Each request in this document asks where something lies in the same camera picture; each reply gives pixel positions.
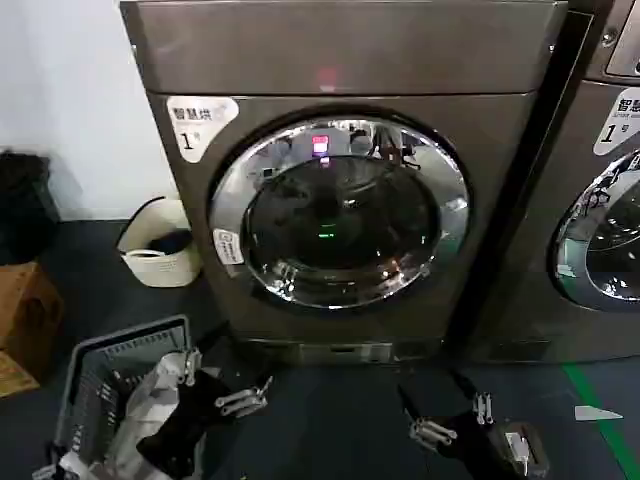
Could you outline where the flat yellow-brown cardboard box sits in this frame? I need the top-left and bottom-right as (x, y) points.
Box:
(0, 349), (41, 396)

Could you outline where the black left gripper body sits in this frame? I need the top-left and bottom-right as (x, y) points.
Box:
(137, 368), (225, 454)

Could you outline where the small white square sticker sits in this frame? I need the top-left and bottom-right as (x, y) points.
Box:
(212, 227), (246, 266)

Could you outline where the pale grey garment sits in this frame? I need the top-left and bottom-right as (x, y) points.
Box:
(122, 349), (207, 480)

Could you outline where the white number label sticker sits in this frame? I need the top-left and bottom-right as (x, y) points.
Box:
(166, 95), (237, 164)
(593, 87), (640, 156)

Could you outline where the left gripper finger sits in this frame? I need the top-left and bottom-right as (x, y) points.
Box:
(178, 329), (224, 389)
(213, 374), (275, 417)

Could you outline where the grey dryer with number sticker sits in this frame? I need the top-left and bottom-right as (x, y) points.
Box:
(118, 0), (569, 366)

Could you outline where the grey dryer with control panel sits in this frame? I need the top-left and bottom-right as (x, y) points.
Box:
(514, 0), (640, 364)

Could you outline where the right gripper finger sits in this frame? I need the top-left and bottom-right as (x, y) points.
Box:
(397, 383), (457, 445)
(451, 368), (495, 427)

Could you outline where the round chrome glass dryer door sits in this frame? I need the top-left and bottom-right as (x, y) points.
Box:
(549, 147), (640, 314)
(209, 115), (474, 311)

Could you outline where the cream plastic laundry basket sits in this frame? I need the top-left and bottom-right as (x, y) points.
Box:
(117, 197), (201, 289)

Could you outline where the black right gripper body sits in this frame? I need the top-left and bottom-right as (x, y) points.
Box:
(447, 413), (524, 480)

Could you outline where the grey slatted laundry basket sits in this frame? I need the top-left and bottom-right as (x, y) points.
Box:
(52, 313), (194, 480)

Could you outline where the white arrow floor marker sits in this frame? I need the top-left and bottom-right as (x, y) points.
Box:
(574, 404), (624, 421)

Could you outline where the brown cardboard box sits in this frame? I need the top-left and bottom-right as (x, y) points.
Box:
(0, 262), (64, 381)

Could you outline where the green floor tape strip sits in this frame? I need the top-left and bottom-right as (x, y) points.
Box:
(562, 362), (640, 480)

